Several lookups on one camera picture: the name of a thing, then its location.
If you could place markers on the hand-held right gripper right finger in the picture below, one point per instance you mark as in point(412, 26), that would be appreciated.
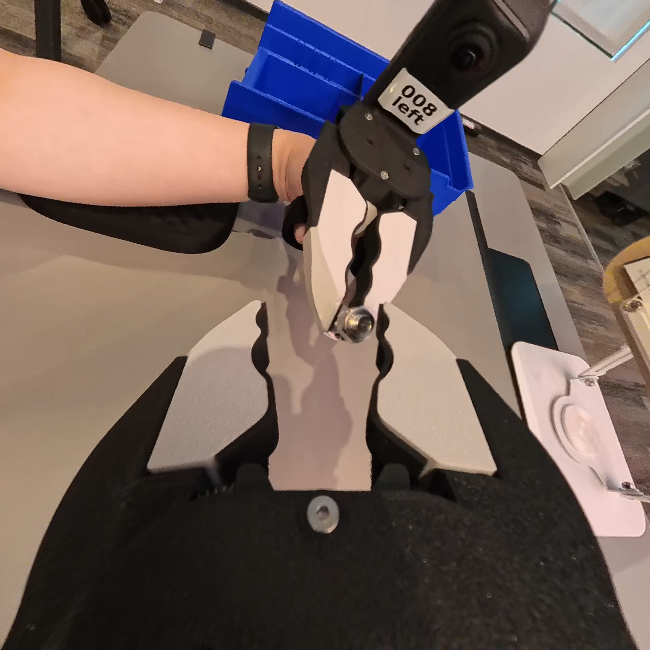
point(436, 411)

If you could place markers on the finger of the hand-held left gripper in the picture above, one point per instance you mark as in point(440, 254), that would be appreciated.
point(396, 254)
point(330, 243)

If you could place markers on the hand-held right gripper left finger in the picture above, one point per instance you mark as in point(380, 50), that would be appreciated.
point(213, 406)

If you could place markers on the steel hex nut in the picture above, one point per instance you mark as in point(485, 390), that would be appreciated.
point(348, 330)

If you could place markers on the blue plastic bin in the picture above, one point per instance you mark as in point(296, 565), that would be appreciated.
point(304, 61)

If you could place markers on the person's left forearm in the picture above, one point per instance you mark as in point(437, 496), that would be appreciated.
point(127, 142)

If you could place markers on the person's left hand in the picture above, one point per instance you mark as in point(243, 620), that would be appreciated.
point(292, 162)

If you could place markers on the black wrist band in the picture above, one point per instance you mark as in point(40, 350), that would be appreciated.
point(261, 167)

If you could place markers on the printed instruction sheet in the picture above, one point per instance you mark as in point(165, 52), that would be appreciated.
point(641, 277)

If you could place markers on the black chair base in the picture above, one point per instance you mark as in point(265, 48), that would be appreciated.
point(48, 30)

